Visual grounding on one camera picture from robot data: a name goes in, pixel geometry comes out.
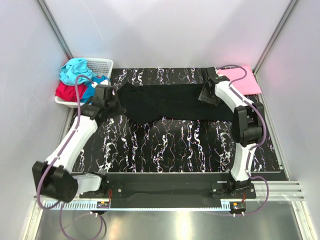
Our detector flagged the black t shirt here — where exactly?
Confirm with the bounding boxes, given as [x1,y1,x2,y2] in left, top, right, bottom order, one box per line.
[117,82,233,125]

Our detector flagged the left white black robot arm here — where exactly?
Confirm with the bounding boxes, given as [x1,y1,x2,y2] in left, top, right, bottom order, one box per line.
[32,83,125,203]

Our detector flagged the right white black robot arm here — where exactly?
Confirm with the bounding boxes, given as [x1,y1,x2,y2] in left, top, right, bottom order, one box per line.
[198,67,267,199]

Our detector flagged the white plastic basket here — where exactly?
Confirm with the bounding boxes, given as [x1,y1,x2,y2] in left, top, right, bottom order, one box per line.
[54,57,114,109]

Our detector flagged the folded pink t shirt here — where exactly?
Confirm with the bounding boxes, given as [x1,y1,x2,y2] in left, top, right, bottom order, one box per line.
[217,65,262,95]

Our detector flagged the red t shirt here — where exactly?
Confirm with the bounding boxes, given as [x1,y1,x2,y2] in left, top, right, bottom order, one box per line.
[55,82,88,102]

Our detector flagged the light blue t shirt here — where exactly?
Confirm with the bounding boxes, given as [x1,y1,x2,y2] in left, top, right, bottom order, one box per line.
[59,58,97,86]

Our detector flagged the black marble pattern mat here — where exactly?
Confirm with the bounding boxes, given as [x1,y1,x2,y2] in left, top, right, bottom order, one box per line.
[72,68,281,173]

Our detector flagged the left orange connector box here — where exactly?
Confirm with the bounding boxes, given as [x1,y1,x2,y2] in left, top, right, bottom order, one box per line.
[96,201,110,209]

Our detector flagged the orange connector box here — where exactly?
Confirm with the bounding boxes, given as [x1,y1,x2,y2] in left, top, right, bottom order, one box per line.
[231,201,247,214]
[96,201,110,209]

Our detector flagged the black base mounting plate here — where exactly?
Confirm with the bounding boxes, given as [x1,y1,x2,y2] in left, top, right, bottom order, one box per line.
[80,172,257,209]

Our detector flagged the right orange connector box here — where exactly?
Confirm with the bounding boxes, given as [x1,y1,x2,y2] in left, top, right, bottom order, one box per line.
[231,201,247,214]

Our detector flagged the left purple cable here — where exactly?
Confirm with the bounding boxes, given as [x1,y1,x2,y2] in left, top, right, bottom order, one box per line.
[36,74,108,239]

